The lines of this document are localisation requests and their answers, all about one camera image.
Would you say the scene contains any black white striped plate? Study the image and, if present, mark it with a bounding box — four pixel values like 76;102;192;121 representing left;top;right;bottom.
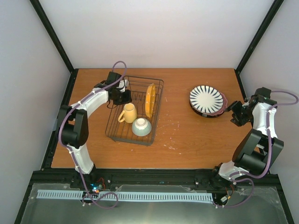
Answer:
189;85;224;114

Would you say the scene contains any orange dotted plate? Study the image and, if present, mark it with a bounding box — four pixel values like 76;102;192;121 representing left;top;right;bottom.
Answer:
145;84;156;118

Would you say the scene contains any yellow ceramic mug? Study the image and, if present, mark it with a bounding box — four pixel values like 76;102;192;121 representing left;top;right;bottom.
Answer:
118;103;137;123

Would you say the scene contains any left black frame post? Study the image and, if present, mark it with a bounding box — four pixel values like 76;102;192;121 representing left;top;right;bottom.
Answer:
29;0;79;75

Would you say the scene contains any dark wire dish rack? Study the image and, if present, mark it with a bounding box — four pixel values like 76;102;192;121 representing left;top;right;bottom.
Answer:
106;76;164;146

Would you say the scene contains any pink dotted plate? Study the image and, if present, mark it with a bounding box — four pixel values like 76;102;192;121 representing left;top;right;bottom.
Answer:
203;92;228;114

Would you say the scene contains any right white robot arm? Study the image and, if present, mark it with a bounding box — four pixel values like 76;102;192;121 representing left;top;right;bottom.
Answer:
209;87;284;189

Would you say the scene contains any black rimmed cream plate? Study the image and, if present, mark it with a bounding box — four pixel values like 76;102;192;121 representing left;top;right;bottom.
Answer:
190;105;224;118

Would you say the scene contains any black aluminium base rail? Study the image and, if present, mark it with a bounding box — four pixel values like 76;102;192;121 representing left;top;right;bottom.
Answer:
30;168;280;191

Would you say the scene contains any right black frame post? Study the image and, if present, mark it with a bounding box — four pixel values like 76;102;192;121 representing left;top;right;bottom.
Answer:
235;0;285;73

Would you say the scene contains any light blue cable duct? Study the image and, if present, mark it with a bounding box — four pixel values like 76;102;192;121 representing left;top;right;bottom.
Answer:
36;189;213;203

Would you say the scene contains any light green ceramic bowl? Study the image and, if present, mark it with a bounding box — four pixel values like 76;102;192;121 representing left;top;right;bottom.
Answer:
132;118;152;137

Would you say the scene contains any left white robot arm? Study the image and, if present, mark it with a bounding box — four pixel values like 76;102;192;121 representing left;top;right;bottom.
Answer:
56;71;131;188

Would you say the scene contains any black frame post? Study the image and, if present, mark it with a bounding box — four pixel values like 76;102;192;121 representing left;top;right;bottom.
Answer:
29;0;79;75
235;0;285;73

